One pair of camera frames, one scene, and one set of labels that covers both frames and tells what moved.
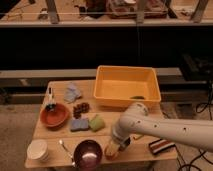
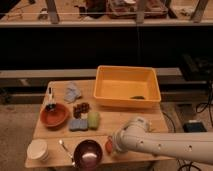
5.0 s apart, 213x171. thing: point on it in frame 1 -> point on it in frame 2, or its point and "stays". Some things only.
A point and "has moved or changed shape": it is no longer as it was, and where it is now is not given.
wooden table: x=72 y=130 stays
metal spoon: x=72 y=160 stays
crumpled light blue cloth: x=71 y=93 stays
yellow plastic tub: x=116 y=85 stays
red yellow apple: x=111 y=151 has moved or changed shape
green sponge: x=96 y=123 has moved or changed shape
